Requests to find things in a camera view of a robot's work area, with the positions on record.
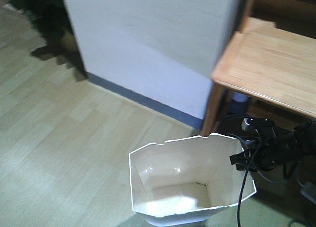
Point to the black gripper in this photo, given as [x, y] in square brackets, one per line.
[279, 151]

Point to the white plastic trash bin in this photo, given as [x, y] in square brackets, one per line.
[186, 180]

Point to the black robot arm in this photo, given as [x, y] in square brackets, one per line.
[305, 139]

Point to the wooden desk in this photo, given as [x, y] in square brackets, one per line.
[271, 58]

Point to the green potted plant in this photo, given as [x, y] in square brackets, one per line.
[50, 18]

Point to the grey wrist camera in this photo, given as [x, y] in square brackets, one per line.
[264, 127]

